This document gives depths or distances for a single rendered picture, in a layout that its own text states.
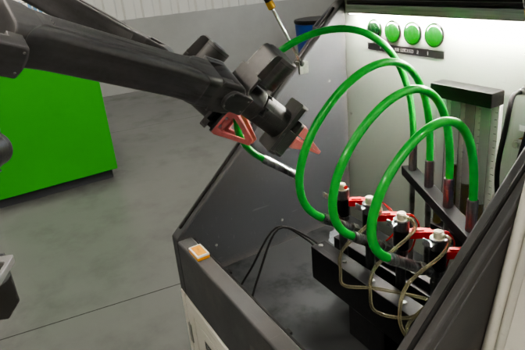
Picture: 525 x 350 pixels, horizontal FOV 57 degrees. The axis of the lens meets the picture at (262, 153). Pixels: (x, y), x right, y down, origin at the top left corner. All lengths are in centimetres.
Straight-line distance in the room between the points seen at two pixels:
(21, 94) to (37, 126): 26
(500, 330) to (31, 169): 367
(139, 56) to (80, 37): 8
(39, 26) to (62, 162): 356
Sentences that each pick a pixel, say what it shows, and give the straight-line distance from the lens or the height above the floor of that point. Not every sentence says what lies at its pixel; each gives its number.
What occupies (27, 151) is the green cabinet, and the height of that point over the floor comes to 40.
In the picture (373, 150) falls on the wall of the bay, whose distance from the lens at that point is 133.
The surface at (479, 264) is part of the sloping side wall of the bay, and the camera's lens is 75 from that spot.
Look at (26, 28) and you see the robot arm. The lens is 57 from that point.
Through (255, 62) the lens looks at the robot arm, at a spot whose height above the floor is 140.
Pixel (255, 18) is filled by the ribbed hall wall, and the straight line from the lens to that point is 770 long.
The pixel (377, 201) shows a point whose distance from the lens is 70.
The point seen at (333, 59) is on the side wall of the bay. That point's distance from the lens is 131.
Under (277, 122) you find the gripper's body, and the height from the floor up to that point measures 129.
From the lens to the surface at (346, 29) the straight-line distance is 99.
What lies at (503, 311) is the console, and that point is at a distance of 81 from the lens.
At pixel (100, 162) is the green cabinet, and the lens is 418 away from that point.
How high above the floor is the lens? 155
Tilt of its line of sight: 21 degrees down
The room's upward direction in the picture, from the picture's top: 5 degrees counter-clockwise
